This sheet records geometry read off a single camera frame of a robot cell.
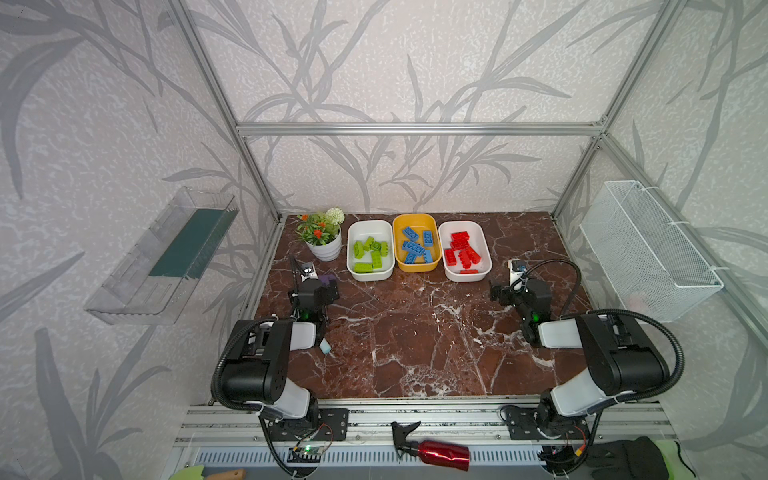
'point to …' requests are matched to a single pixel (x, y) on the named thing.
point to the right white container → (477, 241)
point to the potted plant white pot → (327, 252)
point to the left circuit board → (305, 454)
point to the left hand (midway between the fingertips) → (317, 271)
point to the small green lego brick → (384, 249)
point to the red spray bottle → (429, 452)
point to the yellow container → (416, 242)
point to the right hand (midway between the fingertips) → (507, 267)
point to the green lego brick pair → (371, 244)
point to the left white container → (381, 231)
